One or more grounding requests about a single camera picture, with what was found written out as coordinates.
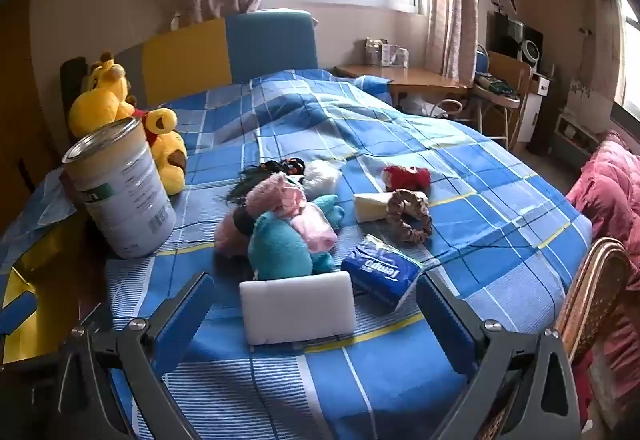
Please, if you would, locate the brown scrunchie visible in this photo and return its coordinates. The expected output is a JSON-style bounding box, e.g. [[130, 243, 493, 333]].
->
[[386, 189, 433, 246]]

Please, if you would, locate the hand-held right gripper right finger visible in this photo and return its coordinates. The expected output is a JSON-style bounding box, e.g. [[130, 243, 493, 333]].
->
[[415, 270, 583, 440]]

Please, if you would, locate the blue tissue packet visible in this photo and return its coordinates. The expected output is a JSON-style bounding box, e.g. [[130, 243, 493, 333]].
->
[[341, 234, 425, 307]]

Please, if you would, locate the clear desk organizer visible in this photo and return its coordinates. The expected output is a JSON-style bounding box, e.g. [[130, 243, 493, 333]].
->
[[365, 38, 410, 67]]

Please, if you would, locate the white low shelf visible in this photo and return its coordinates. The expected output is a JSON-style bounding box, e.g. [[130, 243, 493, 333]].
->
[[552, 108, 601, 161]]

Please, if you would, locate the wooden desk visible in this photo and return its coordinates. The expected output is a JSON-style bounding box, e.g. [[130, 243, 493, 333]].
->
[[334, 64, 471, 106]]

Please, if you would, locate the cream wedge sponge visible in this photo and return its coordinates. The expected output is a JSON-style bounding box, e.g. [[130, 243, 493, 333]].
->
[[353, 190, 401, 223]]

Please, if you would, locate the blue yellow grey headboard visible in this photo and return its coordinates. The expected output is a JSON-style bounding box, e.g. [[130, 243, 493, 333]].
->
[[60, 10, 319, 121]]

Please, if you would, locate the yellow storage bin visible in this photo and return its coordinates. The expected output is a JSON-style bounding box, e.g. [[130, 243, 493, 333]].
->
[[0, 220, 108, 363]]

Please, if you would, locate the small teal fluffy sock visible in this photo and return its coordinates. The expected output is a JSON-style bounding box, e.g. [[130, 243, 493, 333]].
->
[[312, 194, 346, 226]]

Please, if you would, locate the side window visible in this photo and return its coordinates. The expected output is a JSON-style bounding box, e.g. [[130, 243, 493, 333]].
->
[[612, 0, 640, 116]]

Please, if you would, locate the blue pillow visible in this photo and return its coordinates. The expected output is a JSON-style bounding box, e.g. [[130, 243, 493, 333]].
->
[[352, 75, 396, 106]]

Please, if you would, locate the white metal can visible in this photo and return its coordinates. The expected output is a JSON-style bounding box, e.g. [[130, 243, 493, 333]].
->
[[62, 117, 177, 258]]

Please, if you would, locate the brown wooden cabinet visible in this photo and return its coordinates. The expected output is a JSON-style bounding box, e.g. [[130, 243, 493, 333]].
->
[[0, 0, 68, 231]]

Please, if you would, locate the black beaded hairpiece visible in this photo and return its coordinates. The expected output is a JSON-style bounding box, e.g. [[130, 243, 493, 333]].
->
[[222, 158, 307, 208]]

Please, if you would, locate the white cabinet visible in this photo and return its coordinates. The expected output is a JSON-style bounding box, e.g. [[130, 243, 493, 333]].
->
[[515, 70, 551, 143]]

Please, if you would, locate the pink fluffy cloth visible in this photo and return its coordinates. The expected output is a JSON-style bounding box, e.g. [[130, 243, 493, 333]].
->
[[290, 203, 338, 253]]

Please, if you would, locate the white metal chair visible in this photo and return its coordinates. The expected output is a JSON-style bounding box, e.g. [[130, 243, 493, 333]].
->
[[425, 43, 523, 148]]

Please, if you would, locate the white fluffy ball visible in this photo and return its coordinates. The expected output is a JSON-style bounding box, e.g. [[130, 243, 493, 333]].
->
[[302, 160, 343, 198]]

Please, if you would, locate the pale blue patterned cloth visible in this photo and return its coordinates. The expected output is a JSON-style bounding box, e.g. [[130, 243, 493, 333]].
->
[[0, 167, 91, 271]]

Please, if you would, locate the red fluffy sock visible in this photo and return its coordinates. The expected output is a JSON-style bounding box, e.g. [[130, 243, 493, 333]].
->
[[382, 165, 431, 193]]

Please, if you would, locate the blue plaid blanket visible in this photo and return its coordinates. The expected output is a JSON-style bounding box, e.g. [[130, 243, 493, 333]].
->
[[0, 69, 593, 440]]

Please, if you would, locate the teal fluffy plush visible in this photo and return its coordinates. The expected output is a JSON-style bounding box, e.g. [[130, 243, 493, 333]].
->
[[248, 213, 336, 281]]

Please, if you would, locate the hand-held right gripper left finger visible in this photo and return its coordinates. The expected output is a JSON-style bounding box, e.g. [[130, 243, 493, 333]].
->
[[55, 271, 216, 440]]

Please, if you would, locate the pale pink fluffy plush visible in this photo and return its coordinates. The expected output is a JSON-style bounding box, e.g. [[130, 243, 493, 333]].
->
[[215, 210, 256, 261]]

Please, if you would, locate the plain wooden chair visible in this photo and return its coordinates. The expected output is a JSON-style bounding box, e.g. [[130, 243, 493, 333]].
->
[[487, 51, 532, 151]]

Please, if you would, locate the yellow bear plush red shirt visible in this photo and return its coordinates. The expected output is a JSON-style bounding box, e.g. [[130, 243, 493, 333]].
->
[[127, 95, 188, 196]]

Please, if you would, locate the black monitor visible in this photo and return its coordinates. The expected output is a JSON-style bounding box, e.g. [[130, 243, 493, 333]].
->
[[492, 13, 543, 66]]

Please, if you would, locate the white desk fan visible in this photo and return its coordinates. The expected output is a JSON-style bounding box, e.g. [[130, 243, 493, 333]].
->
[[517, 38, 543, 71]]

